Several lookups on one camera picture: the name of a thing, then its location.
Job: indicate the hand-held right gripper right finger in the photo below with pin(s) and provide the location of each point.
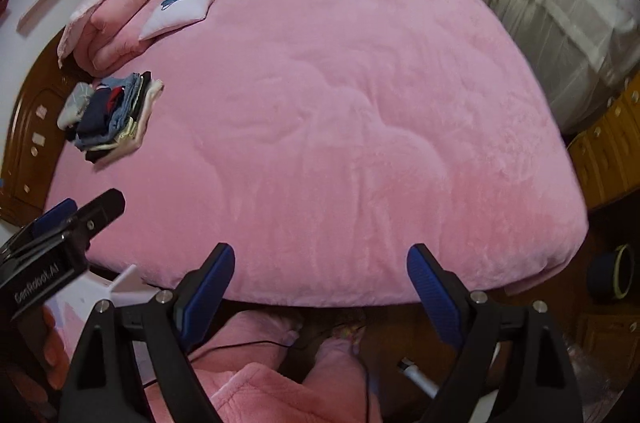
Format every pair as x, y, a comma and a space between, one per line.
435, 298

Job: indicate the wooden headboard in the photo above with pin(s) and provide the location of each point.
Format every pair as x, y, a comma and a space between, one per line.
30, 138

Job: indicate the folded pink quilt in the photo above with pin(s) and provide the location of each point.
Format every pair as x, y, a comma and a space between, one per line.
112, 28

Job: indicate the dark tape roll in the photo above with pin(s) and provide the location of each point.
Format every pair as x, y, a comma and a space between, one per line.
602, 278

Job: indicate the white ruffled cloth cover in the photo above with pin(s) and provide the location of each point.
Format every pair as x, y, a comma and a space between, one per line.
560, 3

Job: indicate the white tube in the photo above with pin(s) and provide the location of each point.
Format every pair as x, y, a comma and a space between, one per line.
417, 375

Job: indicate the wooden cabinet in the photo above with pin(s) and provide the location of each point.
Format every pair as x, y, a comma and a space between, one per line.
612, 153

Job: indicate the person's pink pajama legs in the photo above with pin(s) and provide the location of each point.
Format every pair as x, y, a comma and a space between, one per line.
270, 383

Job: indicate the person's left hand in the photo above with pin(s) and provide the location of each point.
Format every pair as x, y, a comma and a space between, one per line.
54, 338

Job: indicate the stack of folded clothes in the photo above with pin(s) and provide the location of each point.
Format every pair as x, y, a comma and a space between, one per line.
122, 128

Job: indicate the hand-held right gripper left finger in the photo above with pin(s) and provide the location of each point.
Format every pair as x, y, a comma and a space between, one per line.
205, 298

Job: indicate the pink plush bed blanket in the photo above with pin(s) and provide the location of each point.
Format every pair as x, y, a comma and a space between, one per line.
325, 128

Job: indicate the white printed pillow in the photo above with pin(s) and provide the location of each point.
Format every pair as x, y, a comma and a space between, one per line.
182, 10

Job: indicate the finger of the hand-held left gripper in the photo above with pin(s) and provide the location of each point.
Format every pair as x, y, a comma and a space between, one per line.
52, 218
97, 213

